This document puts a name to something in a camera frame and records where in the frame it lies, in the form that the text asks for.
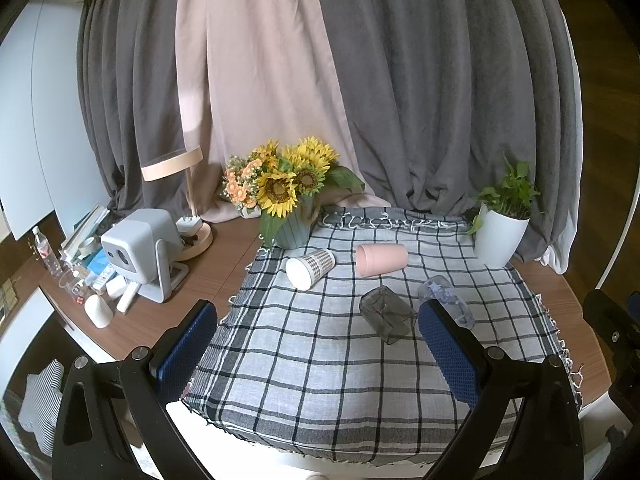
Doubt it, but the smoky grey glass cup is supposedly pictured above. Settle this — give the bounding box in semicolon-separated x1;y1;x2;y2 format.
359;285;416;344

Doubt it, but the pink cup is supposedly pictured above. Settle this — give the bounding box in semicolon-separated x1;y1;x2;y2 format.
355;244;409;278

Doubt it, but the brown checked paper cup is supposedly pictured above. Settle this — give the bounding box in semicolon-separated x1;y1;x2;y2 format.
285;249;336;292

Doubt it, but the white oval case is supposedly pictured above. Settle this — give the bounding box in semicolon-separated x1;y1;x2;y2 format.
84;294;114;330

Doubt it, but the white remote control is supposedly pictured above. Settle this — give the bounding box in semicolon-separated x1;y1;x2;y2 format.
116;281;141;314

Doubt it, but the white plant pot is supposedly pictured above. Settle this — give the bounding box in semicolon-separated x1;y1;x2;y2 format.
474;205;529;269

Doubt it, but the clear blue patterned glass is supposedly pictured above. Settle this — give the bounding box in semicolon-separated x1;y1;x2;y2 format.
418;275;475;330

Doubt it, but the green potted plant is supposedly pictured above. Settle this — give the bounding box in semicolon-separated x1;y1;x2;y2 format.
466;155;544;235

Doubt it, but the white mini projector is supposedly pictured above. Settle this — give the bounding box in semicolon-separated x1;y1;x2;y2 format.
101;208;189;304

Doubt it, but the clear plastic water bottle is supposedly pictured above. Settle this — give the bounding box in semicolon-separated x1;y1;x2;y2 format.
32;226;63;278

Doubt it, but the stack of books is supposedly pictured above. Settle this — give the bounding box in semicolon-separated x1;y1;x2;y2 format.
60;205;116;263

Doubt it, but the white desk lamp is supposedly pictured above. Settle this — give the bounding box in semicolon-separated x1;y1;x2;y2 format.
140;145;214;262

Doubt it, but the grey checked tablecloth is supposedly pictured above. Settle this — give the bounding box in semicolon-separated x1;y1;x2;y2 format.
183;206;568;466

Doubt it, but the ribbed green vase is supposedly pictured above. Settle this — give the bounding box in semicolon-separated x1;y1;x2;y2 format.
274;195;317;250

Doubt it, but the sunflower bouquet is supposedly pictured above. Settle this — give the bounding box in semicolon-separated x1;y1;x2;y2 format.
220;136;364;247

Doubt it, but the grey curtain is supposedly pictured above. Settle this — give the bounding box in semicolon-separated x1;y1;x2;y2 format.
78;0;582;273

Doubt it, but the beige curtain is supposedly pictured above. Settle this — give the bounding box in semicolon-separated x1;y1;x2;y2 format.
175;0;360;223

